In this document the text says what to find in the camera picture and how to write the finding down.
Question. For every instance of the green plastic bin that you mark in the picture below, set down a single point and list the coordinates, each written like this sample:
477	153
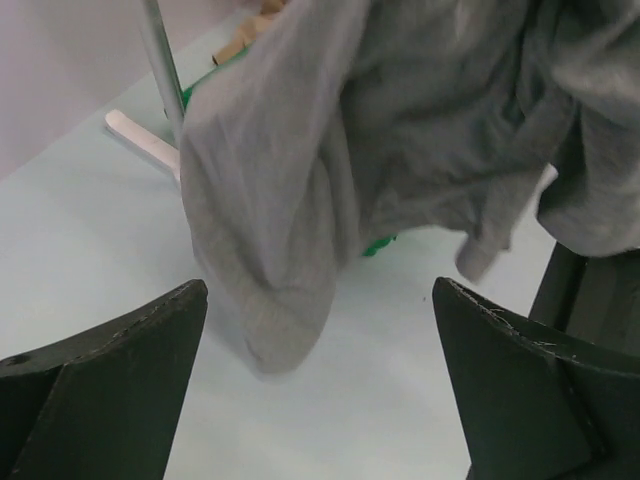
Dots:
186	96

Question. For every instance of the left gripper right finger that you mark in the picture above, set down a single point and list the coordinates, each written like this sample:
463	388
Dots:
534	402

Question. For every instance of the grey t shirt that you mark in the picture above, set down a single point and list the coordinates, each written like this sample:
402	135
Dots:
348	122

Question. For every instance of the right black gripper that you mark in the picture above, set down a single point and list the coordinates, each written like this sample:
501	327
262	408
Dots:
592	299

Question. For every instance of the beige t shirt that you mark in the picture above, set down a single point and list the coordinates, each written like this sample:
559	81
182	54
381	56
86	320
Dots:
248	31

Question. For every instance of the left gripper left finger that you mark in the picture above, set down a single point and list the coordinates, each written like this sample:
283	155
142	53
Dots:
104	403

